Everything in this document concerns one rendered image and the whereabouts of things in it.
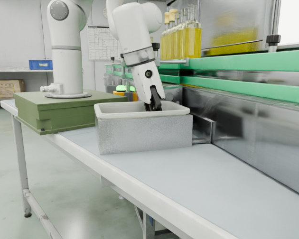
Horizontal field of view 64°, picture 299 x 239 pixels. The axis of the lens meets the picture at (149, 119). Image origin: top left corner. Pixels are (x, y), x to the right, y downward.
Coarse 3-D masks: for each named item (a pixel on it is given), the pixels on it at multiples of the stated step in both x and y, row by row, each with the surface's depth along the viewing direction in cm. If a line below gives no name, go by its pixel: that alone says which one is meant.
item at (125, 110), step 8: (96, 104) 64; (104, 104) 66; (112, 104) 67; (120, 104) 67; (128, 104) 68; (136, 104) 69; (168, 104) 69; (176, 104) 64; (96, 112) 53; (104, 112) 66; (112, 112) 67; (120, 112) 68; (128, 112) 68; (136, 112) 53; (144, 112) 53; (152, 112) 53; (160, 112) 54; (168, 112) 54; (176, 112) 55; (184, 112) 55
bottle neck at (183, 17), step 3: (180, 9) 84; (183, 9) 83; (186, 9) 83; (183, 12) 83; (186, 12) 83; (180, 15) 85; (183, 15) 84; (186, 15) 84; (180, 18) 85; (183, 18) 84; (186, 18) 84; (180, 21) 85; (183, 21) 84
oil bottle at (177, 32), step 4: (180, 24) 84; (176, 28) 86; (180, 28) 83; (176, 32) 86; (180, 32) 83; (176, 36) 86; (180, 36) 83; (176, 40) 86; (180, 40) 84; (176, 44) 86; (176, 48) 87; (176, 52) 87; (176, 56) 87
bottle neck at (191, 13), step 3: (189, 6) 78; (192, 6) 78; (195, 6) 78; (189, 9) 78; (192, 9) 78; (195, 9) 78; (189, 12) 78; (192, 12) 78; (195, 12) 78; (189, 15) 79; (192, 15) 78; (195, 15) 79; (189, 18) 79; (192, 18) 78; (195, 18) 79
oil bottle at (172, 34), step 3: (174, 27) 89; (171, 30) 90; (174, 30) 88; (171, 33) 90; (174, 33) 88; (171, 36) 91; (174, 36) 89; (171, 39) 91; (174, 39) 89; (171, 42) 91; (171, 45) 91; (171, 48) 91; (171, 51) 91; (171, 54) 92; (171, 57) 92
